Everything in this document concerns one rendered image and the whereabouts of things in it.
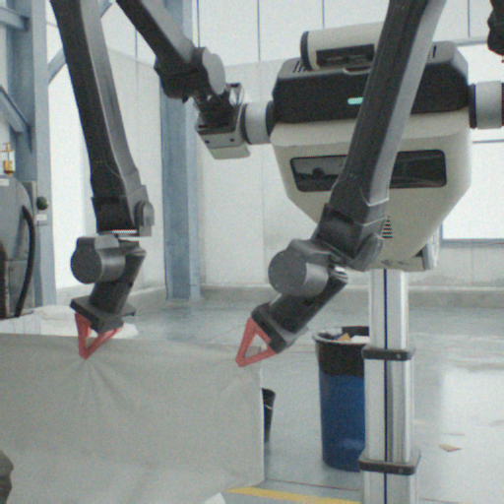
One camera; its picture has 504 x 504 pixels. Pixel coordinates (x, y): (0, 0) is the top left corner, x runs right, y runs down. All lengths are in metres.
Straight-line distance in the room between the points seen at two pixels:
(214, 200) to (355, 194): 9.00
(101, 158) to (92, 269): 0.16
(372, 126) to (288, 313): 0.27
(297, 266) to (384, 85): 0.24
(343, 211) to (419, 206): 0.46
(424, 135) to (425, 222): 0.20
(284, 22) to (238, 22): 0.75
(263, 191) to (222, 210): 0.72
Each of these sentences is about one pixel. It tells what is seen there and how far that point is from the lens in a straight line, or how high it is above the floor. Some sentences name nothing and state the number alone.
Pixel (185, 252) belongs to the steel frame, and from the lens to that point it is 9.74.
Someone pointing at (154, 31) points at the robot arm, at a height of 1.56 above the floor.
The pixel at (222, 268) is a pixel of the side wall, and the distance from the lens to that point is 9.76.
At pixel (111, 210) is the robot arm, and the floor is 1.26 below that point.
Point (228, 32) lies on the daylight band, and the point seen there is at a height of 4.09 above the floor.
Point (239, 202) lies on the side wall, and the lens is 9.60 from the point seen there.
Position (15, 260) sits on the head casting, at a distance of 1.29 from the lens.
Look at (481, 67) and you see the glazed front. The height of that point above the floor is 3.19.
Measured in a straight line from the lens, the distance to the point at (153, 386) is 1.01.
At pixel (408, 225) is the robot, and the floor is 1.22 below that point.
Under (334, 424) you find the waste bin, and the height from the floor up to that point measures 0.23.
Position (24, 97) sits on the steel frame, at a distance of 7.30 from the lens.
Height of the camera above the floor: 1.24
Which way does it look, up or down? 3 degrees down
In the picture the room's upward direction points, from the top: 1 degrees counter-clockwise
